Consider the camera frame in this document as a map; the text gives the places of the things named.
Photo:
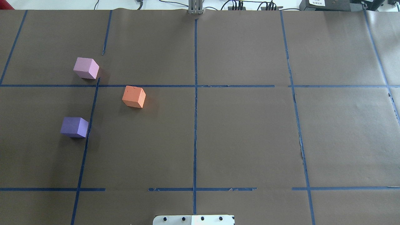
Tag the orange foam cube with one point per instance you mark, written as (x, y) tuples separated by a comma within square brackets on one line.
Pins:
[(134, 97)]

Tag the brown paper table cover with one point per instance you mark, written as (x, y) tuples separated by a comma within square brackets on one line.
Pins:
[(201, 137)]

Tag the black power strip left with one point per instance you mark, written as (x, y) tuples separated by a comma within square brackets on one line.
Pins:
[(237, 8)]

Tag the black power strip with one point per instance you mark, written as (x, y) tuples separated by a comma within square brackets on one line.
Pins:
[(237, 8), (270, 8)]

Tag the blue tape left vertical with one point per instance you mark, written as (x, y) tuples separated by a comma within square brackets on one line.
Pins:
[(79, 184)]

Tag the blue tape vertical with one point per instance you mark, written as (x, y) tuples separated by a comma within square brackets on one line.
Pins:
[(297, 118), (79, 184)]

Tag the blue tape right vertical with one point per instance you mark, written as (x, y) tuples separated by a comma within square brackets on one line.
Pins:
[(297, 118)]

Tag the pink foam cube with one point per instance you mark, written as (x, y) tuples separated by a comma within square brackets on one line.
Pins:
[(86, 68)]

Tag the black power strip right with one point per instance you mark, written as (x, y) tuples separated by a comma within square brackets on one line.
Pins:
[(270, 8)]

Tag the purple foam cube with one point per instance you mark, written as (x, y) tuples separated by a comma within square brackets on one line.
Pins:
[(74, 127)]

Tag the black device box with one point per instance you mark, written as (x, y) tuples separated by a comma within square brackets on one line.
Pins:
[(340, 5)]

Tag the blue tape upper horizontal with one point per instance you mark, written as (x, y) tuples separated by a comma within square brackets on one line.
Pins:
[(208, 86)]

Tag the blue tape horizontal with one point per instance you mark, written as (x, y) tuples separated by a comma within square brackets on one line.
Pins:
[(199, 189), (208, 86)]

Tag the blue tape lower horizontal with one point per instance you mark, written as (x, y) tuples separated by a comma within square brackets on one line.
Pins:
[(199, 189)]

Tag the red object corner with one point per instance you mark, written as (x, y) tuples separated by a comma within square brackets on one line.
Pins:
[(5, 5)]

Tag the grey metal clamp post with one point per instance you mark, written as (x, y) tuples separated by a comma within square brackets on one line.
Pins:
[(195, 7)]

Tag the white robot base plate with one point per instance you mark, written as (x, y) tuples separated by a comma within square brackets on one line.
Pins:
[(194, 220)]

